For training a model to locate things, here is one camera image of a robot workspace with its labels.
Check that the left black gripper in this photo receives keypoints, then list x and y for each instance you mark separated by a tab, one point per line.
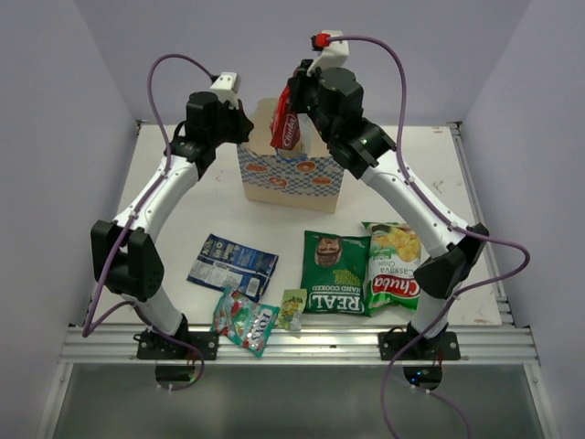
244	126

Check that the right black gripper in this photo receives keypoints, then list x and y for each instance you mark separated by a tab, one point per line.
299	82

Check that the red Chuba chips bag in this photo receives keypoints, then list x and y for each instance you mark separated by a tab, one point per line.
286	133

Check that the checkered paper bag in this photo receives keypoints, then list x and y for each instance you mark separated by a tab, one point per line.
312	181

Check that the green Chuba cassava chips bag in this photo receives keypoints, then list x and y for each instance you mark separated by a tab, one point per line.
394	255

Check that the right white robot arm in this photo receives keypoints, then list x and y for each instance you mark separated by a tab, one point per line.
453	246

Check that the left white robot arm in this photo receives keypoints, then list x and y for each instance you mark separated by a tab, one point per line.
125	259

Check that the green Real chips bag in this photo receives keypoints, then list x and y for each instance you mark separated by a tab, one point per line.
334	273

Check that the blue snack packet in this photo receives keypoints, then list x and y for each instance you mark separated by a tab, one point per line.
222	264

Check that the small yellow-green candy packet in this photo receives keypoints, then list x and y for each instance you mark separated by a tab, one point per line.
291	310

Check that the Fox's candy packet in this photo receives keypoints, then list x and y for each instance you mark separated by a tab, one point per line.
243	322

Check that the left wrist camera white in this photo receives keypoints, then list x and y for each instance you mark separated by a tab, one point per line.
226	86

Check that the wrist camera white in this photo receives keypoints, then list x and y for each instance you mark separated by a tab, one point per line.
226	86
332	53

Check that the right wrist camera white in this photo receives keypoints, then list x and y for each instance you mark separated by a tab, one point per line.
332	53

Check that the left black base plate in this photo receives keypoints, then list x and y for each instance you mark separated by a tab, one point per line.
196	345

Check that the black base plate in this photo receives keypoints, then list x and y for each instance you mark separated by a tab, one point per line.
196	345
402	345

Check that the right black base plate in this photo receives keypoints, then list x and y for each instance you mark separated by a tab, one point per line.
402	345

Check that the aluminium mounting rail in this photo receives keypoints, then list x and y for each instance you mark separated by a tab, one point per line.
316	346

